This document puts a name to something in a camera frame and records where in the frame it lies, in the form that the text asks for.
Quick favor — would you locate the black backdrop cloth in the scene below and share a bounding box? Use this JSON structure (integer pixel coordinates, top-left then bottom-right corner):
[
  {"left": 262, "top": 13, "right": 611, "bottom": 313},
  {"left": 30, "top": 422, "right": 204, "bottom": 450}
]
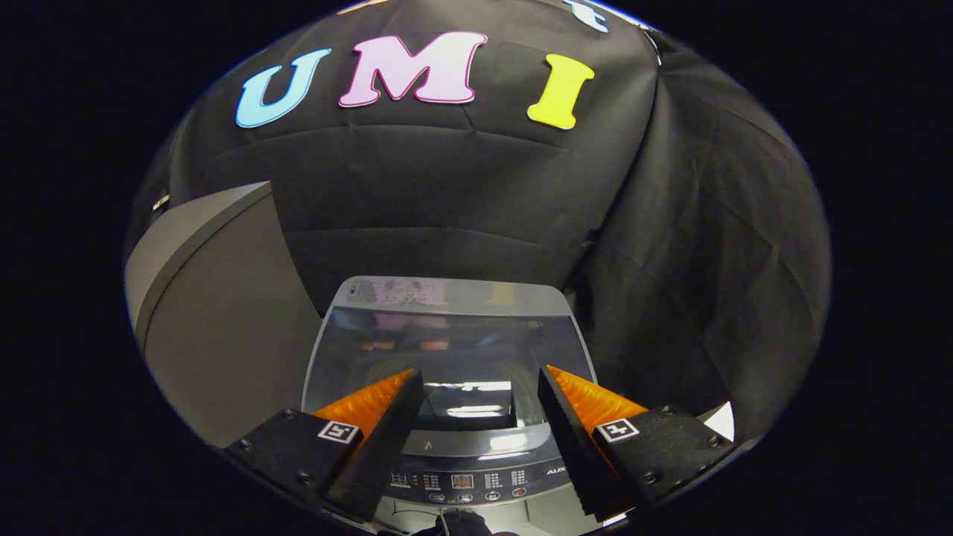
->
[{"left": 127, "top": 0, "right": 831, "bottom": 440}]

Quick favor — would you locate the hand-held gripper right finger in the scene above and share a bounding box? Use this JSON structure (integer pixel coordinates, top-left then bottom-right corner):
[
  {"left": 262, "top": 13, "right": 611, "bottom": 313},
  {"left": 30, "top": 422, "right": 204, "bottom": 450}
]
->
[{"left": 538, "top": 365, "right": 734, "bottom": 523}]

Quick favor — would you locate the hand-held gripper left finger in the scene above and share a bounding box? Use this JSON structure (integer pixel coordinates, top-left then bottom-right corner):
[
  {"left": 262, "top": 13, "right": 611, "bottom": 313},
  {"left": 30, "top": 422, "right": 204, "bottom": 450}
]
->
[{"left": 223, "top": 368, "right": 425, "bottom": 523}]

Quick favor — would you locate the grey washing machine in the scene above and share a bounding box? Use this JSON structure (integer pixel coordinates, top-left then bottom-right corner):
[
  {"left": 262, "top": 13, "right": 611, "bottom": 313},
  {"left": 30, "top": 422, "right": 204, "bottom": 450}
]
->
[{"left": 302, "top": 275, "right": 619, "bottom": 536}]

